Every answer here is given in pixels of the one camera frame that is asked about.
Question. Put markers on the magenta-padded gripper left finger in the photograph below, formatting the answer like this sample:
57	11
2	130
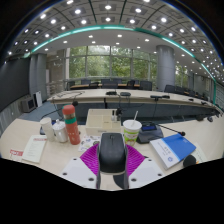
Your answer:
78	171

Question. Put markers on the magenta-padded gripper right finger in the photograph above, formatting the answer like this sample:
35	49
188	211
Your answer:
146	171

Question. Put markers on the black computer mouse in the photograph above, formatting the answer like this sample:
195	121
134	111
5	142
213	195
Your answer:
112	153

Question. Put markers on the colourful sticker sheet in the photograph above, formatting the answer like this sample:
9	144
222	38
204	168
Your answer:
87	142

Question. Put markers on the blue and white book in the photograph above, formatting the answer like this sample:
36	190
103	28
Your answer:
173	148

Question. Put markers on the black gooseneck microphone unit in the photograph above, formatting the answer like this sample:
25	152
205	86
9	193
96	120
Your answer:
75	103
149	133

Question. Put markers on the printed paper cup with straw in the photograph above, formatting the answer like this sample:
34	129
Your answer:
131	131

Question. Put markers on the white lidded mug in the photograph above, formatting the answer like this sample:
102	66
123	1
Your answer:
60	132

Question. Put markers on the red bottle with green band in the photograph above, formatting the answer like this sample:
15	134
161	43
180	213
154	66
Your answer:
72	126

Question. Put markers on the white paper booklet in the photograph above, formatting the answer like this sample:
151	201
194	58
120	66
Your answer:
34	148

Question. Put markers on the beige cardboard box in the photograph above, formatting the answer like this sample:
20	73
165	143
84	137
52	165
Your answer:
100	125

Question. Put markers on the white paper sheet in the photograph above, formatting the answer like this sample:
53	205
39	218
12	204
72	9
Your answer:
200	154

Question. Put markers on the white standing board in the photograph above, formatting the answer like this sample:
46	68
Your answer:
38	98

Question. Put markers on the white box appliance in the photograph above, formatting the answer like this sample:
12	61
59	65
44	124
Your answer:
28	104

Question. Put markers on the black microphone units on far desks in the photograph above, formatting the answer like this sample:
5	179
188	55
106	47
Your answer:
111	93

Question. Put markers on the dark office chairs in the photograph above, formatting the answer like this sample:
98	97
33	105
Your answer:
145	85

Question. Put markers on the ceiling lights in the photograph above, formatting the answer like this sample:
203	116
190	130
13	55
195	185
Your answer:
108	7

